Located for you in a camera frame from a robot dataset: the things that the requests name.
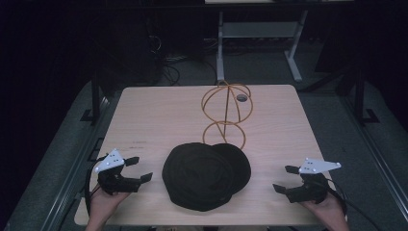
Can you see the metal floor rail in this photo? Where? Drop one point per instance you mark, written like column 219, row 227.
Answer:
column 375, row 150
column 75, row 173

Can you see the person's right hand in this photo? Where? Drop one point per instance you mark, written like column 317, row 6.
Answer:
column 332, row 213

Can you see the black metal stand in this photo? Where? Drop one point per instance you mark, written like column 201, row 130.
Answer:
column 361, row 96
column 95, row 99

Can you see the white metal table frame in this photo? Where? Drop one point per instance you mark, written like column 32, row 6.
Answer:
column 256, row 30

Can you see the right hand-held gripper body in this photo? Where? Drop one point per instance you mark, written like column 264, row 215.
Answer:
column 309, row 192

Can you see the black cap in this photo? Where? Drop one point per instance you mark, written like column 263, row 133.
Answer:
column 200, row 178

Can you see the person's left hand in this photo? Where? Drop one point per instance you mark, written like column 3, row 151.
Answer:
column 101, row 205

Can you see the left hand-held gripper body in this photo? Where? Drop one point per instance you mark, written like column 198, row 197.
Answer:
column 110, row 184

